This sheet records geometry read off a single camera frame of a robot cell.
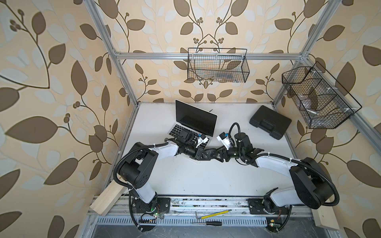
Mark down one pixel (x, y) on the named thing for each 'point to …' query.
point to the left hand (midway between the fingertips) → (207, 157)
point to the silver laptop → (201, 123)
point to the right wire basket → (323, 103)
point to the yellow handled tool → (213, 214)
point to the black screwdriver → (209, 223)
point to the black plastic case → (271, 121)
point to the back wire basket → (220, 65)
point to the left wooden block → (109, 196)
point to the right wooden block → (325, 216)
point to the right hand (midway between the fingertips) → (213, 153)
